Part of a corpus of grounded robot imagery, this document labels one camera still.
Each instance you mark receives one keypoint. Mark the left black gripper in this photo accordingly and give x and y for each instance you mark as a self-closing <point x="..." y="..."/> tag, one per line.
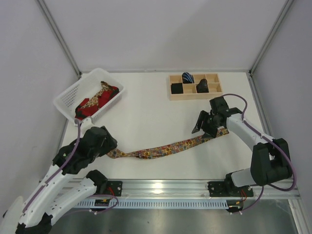
<point x="107" y="145"/>

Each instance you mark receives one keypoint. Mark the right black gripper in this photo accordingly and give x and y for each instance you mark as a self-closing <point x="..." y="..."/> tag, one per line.
<point x="209" y="124"/>

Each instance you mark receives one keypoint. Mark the colourful patterned tie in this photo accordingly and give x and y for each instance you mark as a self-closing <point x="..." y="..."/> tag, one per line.
<point x="161" y="151"/>

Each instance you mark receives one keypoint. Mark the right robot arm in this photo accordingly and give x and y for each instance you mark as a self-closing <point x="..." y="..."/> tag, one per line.
<point x="270" y="164"/>

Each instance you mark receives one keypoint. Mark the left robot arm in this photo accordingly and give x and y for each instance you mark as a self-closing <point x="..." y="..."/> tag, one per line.
<point x="44" y="208"/>

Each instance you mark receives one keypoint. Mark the red tie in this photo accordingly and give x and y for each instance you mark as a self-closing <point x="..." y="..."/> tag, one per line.
<point x="81" y="114"/>

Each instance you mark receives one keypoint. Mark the rolled dark brown tie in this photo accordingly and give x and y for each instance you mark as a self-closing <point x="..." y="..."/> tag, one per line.
<point x="202" y="87"/>

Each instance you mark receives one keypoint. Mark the wooden compartment box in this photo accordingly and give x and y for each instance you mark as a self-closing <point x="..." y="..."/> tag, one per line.
<point x="189" y="90"/>

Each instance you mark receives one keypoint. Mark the beige patterned tie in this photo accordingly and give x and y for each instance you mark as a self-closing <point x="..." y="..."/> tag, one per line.
<point x="94" y="100"/>

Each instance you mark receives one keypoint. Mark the rolled black tie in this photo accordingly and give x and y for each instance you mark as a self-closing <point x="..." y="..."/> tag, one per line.
<point x="176" y="88"/>

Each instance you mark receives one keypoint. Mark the white plastic basket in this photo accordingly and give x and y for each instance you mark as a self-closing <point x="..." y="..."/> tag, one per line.
<point x="68" y="100"/>

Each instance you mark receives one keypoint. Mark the rolled blue striped tie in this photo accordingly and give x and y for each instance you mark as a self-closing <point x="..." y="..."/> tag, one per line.
<point x="187" y="78"/>

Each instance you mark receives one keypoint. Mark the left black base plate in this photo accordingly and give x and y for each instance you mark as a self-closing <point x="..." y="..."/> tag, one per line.
<point x="111" y="187"/>

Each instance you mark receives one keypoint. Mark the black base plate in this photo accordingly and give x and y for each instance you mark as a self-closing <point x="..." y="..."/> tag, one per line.
<point x="227" y="189"/>
<point x="111" y="187"/>

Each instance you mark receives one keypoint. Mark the white slotted cable duct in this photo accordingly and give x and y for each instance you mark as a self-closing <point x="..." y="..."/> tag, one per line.
<point x="127" y="203"/>

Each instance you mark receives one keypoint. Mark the aluminium mounting rail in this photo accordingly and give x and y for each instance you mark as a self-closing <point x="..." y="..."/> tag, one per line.
<point x="186" y="188"/>

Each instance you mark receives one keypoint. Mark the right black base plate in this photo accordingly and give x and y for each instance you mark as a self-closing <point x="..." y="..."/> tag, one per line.
<point x="227" y="189"/>

